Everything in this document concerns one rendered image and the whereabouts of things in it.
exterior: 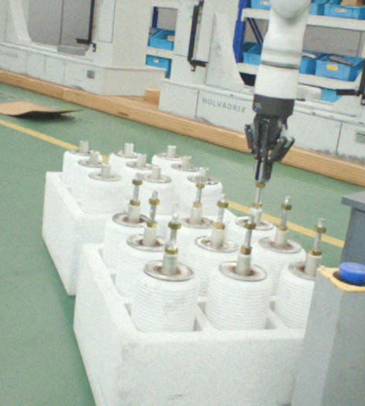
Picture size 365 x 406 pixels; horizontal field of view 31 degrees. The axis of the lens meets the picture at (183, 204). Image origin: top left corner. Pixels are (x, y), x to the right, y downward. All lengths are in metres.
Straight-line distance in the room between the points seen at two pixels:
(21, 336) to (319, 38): 9.71
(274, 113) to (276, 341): 0.41
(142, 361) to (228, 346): 0.13
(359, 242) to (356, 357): 0.53
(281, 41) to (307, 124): 2.08
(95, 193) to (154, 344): 0.58
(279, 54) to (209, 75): 2.67
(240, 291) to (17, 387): 0.41
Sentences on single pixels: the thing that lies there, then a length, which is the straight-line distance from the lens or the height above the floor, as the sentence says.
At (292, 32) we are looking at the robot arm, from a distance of 1.20.
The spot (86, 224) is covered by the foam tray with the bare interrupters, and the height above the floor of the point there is 0.16.
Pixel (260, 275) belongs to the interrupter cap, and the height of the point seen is 0.25.
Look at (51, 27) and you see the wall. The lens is 8.41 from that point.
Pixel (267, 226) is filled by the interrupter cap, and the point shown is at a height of 0.25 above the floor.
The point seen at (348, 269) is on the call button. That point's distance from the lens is 0.87.
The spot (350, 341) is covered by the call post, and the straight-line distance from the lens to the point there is 0.88.
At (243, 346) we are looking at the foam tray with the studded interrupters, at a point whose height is 0.17.
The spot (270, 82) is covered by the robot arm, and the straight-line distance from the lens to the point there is 1.18.
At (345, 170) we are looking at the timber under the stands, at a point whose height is 0.05.
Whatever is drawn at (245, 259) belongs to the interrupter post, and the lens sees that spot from 0.99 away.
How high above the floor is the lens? 0.61
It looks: 16 degrees down
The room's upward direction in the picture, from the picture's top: 7 degrees clockwise
